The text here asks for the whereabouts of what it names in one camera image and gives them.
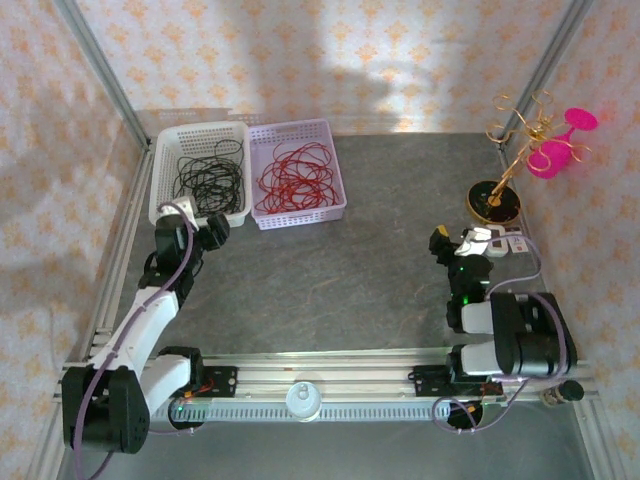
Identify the white digital timer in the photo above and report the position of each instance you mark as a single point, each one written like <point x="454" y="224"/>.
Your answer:
<point x="500" y="250"/>

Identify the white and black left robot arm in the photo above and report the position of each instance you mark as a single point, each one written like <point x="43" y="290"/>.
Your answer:
<point x="145" y="325"/>

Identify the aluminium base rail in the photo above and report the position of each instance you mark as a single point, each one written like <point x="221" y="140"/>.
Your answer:
<point x="325" y="375"/>

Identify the white perforated plastic basket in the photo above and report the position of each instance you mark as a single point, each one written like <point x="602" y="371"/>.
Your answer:
<point x="165" y="160"/>

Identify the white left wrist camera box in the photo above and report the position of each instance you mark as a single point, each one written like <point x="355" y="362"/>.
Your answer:
<point x="177" y="207"/>

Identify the lilac perforated plastic basket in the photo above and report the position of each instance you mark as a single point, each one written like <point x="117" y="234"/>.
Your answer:
<point x="300" y="131"/>

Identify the small white card red mark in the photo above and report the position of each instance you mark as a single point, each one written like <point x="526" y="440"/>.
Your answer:
<point x="517" y="242"/>

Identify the aluminium side rail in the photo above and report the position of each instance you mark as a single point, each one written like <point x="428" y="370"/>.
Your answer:
<point x="117" y="260"/>

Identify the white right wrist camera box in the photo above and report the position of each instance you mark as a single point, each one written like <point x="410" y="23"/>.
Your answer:
<point x="472" y="242"/>

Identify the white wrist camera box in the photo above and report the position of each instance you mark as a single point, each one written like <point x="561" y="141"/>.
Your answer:
<point x="472" y="242"/>
<point x="177" y="207"/>

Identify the aluminium frame post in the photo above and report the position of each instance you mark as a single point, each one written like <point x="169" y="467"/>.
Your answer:
<point x="545" y="70"/>
<point x="100" y="70"/>

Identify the white round knob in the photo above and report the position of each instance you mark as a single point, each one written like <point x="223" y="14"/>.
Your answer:
<point x="302" y="400"/>

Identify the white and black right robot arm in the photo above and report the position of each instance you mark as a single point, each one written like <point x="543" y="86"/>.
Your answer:
<point x="530" y="335"/>

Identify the pink plastic goblet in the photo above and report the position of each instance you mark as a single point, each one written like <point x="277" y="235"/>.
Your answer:
<point x="547" y="157"/>

